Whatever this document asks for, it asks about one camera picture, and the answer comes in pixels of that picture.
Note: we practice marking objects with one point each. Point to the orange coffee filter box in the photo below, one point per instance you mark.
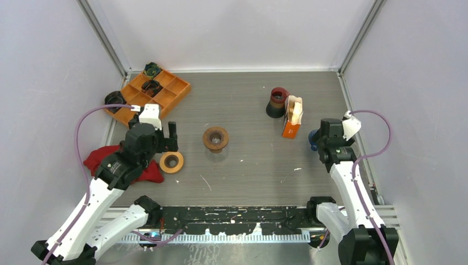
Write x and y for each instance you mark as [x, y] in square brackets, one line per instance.
[289, 130]

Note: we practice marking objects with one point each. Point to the blue glass dripper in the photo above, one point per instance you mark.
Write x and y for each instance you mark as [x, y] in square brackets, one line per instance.
[313, 144]

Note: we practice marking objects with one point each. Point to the glass beaker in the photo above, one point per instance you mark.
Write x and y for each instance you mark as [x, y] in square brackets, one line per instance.
[217, 156]

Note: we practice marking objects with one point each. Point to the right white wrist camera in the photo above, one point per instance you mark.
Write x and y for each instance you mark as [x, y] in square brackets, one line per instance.
[351, 125]

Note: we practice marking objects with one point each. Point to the red cloth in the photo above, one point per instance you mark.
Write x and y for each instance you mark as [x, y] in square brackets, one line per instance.
[151, 174]

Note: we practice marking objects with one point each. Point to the black rolled cloth in tray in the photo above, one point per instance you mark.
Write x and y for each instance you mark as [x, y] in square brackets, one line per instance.
[151, 88]

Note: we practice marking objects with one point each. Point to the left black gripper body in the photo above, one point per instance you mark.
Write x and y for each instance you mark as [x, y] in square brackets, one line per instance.
[158, 147]

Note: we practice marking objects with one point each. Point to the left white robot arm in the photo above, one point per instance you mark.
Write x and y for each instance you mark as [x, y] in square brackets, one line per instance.
[79, 240]

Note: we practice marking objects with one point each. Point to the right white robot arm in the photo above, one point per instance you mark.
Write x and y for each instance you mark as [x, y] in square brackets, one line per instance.
[361, 234]

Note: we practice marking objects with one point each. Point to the dark patterned rolled cloth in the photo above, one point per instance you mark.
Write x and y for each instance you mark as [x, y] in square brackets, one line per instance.
[151, 70]

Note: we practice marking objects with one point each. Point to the orange wooden compartment tray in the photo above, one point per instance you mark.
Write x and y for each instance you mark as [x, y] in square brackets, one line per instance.
[167, 90]

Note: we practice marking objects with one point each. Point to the red and black carafe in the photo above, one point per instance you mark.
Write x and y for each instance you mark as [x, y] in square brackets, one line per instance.
[276, 106]

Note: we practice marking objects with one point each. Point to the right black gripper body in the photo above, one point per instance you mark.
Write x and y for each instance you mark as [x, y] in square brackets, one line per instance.
[320, 144]

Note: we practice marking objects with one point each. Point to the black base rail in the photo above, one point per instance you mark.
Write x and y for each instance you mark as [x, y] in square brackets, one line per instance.
[235, 220]

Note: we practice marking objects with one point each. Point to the light wooden ring holder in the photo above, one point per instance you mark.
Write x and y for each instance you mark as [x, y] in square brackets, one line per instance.
[171, 162]

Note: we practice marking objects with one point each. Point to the dark wooden dripper stand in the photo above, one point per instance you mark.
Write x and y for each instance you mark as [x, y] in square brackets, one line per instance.
[215, 139]

